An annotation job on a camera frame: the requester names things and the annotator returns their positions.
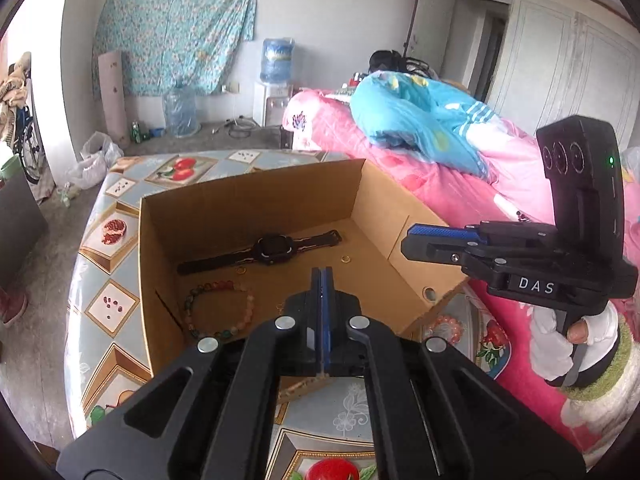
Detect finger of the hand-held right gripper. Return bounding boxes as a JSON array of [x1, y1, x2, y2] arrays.
[[406, 221, 557, 247], [400, 234, 507, 282]]

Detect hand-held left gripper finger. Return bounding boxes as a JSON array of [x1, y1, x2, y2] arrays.
[[323, 266, 587, 480], [56, 266, 324, 480]]

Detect pink orange bead bracelet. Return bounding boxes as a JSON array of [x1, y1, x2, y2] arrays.
[[424, 314, 465, 345]]

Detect purple black smart watch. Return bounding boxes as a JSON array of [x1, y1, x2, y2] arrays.
[[176, 229, 344, 276]]

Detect multicolour bead bracelet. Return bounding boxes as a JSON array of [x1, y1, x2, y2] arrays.
[[181, 280, 256, 342]]

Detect brown cardboard box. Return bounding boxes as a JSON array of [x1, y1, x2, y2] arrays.
[[138, 158, 469, 403]]

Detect person's right hand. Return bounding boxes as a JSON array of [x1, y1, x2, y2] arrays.
[[570, 319, 602, 347]]

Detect pink floral blanket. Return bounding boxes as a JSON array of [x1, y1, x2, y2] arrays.
[[281, 87, 640, 466]]

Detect blue patterned quilt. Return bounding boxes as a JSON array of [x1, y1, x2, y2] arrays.
[[349, 71, 502, 179]]

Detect white wardrobe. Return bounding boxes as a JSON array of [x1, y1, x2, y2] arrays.
[[486, 0, 640, 153]]

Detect black bag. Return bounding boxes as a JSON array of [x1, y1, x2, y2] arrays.
[[369, 49, 436, 77]]

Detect fruit patterned tablecloth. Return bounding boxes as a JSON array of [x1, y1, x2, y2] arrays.
[[64, 149, 506, 480]]

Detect white door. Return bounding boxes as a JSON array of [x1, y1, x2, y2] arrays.
[[409, 0, 457, 80]]

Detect white water dispenser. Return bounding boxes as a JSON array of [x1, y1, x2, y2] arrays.
[[251, 80, 295, 128]]

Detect blue water bottle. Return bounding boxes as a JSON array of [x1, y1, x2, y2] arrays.
[[259, 36, 296, 84]]

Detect empty clear water bottle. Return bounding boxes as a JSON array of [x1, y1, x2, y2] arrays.
[[163, 80, 202, 137]]

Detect white plastic bags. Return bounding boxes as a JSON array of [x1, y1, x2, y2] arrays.
[[66, 131, 125, 190]]

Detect white upright panel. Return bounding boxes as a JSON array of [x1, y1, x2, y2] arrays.
[[96, 50, 130, 145]]

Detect dark grey desk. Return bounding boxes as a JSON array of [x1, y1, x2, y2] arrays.
[[0, 167, 50, 288]]

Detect pile of beige clothes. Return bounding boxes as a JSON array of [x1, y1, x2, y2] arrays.
[[0, 51, 32, 121]]

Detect floor cable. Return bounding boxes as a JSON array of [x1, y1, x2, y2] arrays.
[[212, 116, 261, 137]]

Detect teal floral wall cloth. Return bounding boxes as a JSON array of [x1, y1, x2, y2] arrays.
[[91, 0, 261, 97]]

